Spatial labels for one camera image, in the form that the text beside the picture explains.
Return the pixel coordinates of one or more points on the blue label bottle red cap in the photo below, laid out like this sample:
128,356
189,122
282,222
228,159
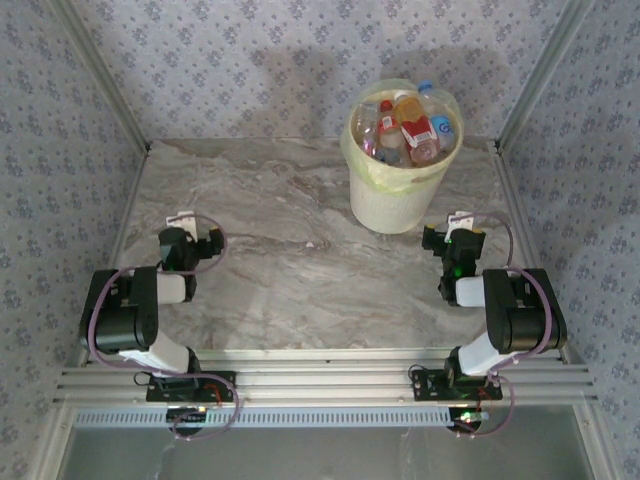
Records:
389,152

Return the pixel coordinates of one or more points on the red label plastic bottle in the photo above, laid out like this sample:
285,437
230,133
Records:
417,131

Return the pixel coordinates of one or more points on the clear water bottle blue label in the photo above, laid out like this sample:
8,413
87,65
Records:
442,127

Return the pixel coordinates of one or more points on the clear bottle red cap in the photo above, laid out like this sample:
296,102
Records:
387,122

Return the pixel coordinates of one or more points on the clear bottle pink print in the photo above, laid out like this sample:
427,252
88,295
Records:
367,125

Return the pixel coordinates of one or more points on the amber bottle white cap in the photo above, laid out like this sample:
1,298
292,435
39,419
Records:
407,107

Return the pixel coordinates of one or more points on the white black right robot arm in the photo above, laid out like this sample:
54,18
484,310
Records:
520,315

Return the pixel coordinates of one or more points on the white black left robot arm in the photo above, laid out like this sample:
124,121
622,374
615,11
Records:
125,320

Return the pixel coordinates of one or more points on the cream plastic bin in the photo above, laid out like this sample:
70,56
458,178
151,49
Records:
385,210

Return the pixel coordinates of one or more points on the black controller board green LED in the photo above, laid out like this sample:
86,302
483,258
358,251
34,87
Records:
187,416
467,419

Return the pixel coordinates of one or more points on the aluminium side rail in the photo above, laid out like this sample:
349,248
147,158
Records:
127,210
520,210

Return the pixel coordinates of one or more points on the aluminium frame post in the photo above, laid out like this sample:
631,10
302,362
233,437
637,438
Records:
540,75
106,75

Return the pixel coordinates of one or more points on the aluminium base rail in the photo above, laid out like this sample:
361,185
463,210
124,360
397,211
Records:
325,375

